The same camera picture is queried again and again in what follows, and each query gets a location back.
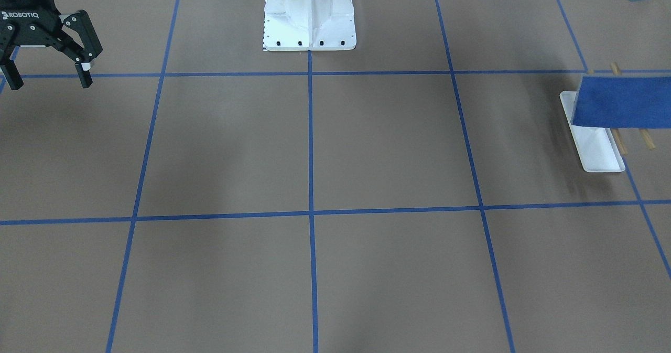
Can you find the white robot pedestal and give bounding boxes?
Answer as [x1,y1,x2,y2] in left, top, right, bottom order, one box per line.
[262,0,357,51]

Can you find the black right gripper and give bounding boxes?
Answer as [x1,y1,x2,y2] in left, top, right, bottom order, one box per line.
[1,0,103,90]

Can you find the blue grey towel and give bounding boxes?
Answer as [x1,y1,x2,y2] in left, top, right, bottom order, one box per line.
[570,75,670,129]

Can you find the white wooden towel rack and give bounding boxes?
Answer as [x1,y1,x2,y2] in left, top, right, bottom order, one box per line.
[560,63,656,173]

